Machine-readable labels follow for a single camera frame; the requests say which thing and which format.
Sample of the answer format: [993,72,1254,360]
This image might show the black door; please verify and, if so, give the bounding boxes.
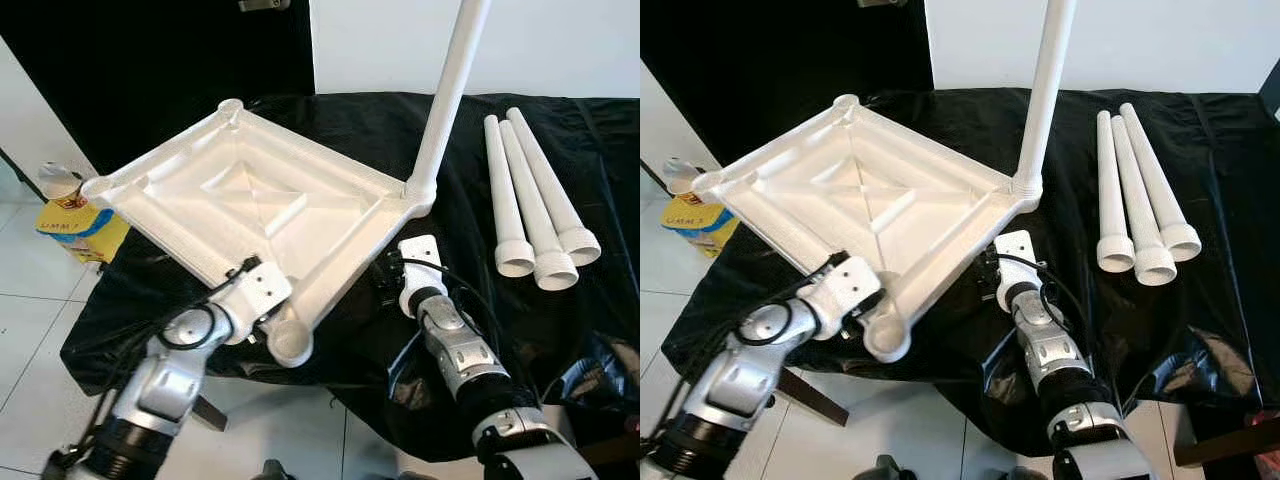
[0,0,316,181]
[640,0,936,171]

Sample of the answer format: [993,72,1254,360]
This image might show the white plastic table top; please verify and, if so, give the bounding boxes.
[690,93,1044,364]
[80,97,438,368]

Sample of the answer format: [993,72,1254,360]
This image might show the yellow blue cardboard box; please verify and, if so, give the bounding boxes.
[35,195,131,264]
[660,190,741,259]

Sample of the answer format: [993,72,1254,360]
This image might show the black plastic table cover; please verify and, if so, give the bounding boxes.
[60,92,641,463]
[665,88,1280,456]

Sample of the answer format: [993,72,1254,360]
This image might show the thin black rod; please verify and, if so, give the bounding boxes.
[0,148,41,198]

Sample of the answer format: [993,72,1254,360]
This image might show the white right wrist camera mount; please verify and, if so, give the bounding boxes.
[995,230,1041,311]
[397,235,446,319]

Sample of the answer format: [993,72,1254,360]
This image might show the instant noodle cup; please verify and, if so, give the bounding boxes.
[38,162,86,209]
[665,158,706,196]

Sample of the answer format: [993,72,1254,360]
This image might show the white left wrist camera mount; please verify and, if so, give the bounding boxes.
[800,253,884,339]
[218,262,293,346]

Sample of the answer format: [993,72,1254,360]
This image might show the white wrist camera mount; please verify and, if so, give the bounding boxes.
[397,235,446,319]
[800,253,884,339]
[995,230,1041,311]
[218,262,293,346]

